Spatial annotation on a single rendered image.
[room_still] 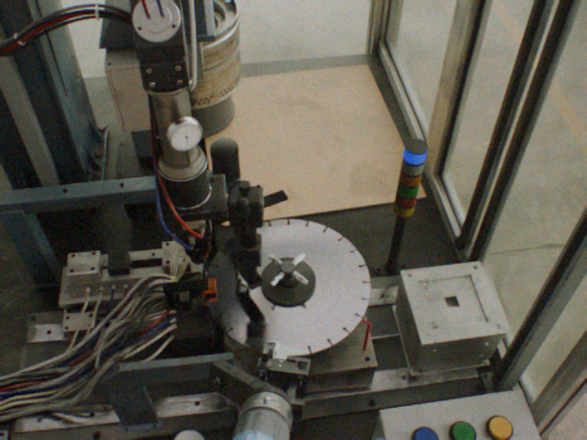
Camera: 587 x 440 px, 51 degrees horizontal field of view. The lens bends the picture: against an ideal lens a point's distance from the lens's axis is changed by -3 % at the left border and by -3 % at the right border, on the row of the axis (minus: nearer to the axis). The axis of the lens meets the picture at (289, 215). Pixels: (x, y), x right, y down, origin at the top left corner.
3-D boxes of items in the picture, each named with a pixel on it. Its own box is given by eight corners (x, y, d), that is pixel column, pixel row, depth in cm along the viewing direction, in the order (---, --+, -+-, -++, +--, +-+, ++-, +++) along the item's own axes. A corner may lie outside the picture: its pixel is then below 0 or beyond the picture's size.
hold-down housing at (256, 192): (266, 249, 116) (262, 173, 101) (265, 270, 113) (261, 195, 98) (236, 249, 116) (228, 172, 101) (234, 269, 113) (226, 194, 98)
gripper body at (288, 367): (305, 396, 103) (299, 438, 91) (255, 389, 104) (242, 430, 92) (311, 355, 101) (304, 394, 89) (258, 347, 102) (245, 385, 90)
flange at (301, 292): (278, 314, 121) (278, 307, 119) (250, 274, 127) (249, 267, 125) (326, 290, 125) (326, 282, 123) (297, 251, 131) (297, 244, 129)
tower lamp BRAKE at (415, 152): (422, 148, 125) (424, 137, 123) (427, 164, 123) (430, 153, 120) (400, 150, 125) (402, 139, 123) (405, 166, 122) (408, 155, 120)
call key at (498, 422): (504, 419, 114) (507, 414, 112) (511, 439, 111) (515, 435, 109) (483, 422, 113) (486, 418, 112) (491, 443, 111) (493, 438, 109)
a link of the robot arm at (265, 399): (235, 446, 88) (238, 398, 86) (240, 429, 92) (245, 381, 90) (287, 455, 87) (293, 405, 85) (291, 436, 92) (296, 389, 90)
